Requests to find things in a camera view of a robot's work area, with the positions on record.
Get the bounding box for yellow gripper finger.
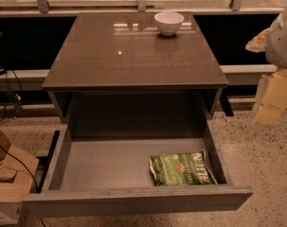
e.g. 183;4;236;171
245;28;269;53
254;69;287;126

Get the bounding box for green jalapeno chip bag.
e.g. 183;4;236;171
149;151;217;186

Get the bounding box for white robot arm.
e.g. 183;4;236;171
245;6;287;129

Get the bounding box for grey cabinet with glossy top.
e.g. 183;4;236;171
43;13;227;138

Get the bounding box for open grey top drawer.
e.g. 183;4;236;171
24;110;252;218

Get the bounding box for white ceramic bowl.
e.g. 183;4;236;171
154;11;184;35

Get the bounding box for brown cardboard box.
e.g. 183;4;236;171
0;130;38;225

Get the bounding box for black cables by wall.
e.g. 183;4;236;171
0;44;24;123

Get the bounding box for black cable on floor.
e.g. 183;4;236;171
0;134;47;227

